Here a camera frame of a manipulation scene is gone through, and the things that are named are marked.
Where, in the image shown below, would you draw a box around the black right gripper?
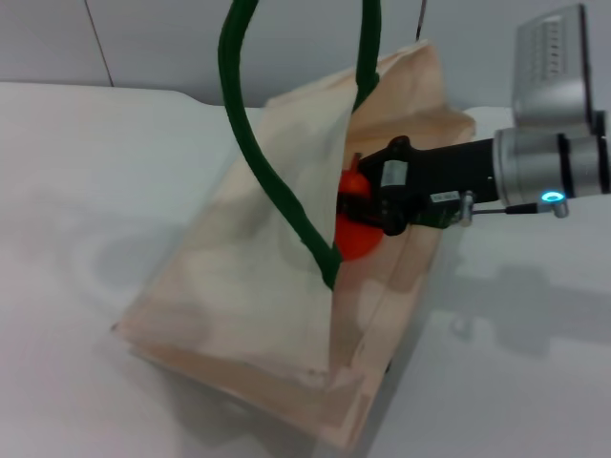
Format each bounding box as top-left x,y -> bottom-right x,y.
335,135 -> 501,239

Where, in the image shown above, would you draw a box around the cream handbag with green handles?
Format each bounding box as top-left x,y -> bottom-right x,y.
112,0 -> 478,452

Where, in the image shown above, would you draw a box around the orange fruit with stem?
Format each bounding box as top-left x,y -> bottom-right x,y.
333,152 -> 384,261

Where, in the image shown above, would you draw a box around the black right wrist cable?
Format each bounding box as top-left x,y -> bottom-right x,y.
458,189 -> 543,226

